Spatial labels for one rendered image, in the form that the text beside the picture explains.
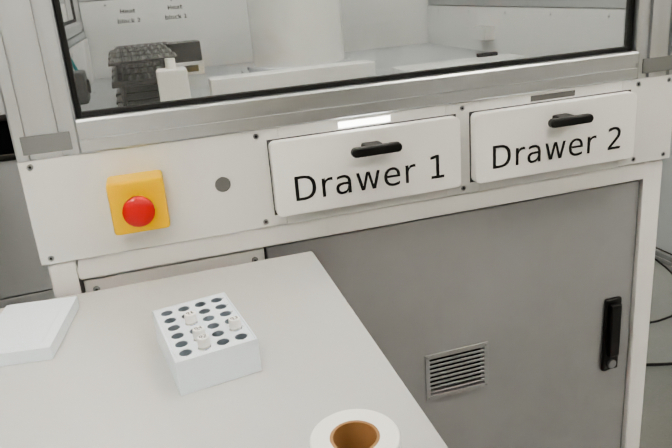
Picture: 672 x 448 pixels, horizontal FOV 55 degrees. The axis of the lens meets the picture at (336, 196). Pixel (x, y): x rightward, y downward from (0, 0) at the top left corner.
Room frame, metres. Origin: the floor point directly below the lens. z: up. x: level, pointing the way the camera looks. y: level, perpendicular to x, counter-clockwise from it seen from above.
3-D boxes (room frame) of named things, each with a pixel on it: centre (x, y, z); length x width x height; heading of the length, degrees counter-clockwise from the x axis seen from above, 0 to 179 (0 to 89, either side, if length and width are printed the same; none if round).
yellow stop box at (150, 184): (0.83, 0.26, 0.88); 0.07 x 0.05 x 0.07; 105
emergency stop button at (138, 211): (0.79, 0.25, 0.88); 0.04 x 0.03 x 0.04; 105
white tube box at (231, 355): (0.62, 0.15, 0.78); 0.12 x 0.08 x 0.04; 24
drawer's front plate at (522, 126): (1.01, -0.36, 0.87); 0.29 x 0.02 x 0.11; 105
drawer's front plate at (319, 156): (0.93, -0.05, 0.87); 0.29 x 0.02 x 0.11; 105
